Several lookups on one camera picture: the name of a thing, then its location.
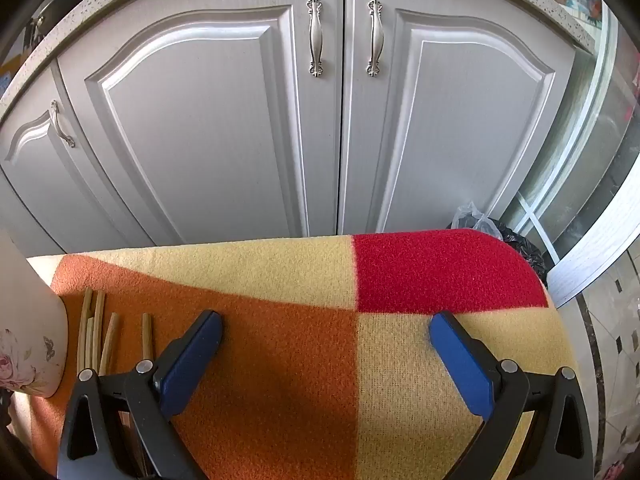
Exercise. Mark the black trash bag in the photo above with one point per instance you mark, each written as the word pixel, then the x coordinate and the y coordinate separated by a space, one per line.
pixel 525 255

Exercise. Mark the white floral cup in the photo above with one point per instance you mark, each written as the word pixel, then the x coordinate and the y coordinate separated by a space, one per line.
pixel 30 320

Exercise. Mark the colourful printed blanket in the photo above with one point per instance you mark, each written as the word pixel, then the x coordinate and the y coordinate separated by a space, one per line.
pixel 300 340

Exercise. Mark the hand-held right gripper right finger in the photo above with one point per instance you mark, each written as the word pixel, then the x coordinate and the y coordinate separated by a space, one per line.
pixel 462 365

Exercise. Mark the clear plastic bag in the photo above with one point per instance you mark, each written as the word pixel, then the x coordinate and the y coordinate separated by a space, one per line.
pixel 470 220

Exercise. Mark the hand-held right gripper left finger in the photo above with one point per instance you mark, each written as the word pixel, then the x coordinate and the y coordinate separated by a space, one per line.
pixel 192 360

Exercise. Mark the white framed glass door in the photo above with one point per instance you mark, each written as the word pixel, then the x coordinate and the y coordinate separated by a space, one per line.
pixel 590 260

